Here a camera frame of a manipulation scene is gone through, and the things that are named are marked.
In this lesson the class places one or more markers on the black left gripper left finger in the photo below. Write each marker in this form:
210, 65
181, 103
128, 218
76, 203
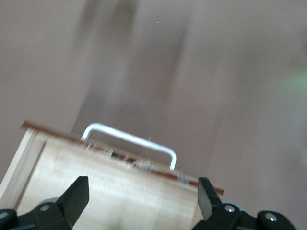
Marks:
72, 203

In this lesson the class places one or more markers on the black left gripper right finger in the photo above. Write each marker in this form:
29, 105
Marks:
207, 201

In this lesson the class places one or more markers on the brown table cover mat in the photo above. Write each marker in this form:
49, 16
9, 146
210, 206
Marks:
153, 60

